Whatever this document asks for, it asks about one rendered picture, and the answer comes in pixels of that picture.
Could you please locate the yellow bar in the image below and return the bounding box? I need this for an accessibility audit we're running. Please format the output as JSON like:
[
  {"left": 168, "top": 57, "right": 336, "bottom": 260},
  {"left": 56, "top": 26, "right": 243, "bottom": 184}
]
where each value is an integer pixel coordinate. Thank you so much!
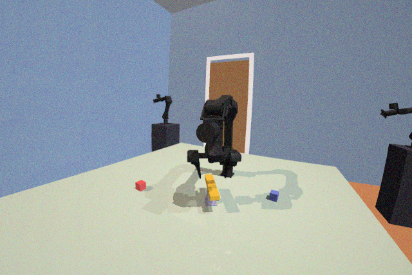
[{"left": 205, "top": 175, "right": 220, "bottom": 201}]

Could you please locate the small blue cube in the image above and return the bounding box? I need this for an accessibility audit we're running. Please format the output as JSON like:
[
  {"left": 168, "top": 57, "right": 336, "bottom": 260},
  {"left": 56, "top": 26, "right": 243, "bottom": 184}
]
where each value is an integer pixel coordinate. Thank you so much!
[{"left": 269, "top": 190, "right": 279, "bottom": 202}]

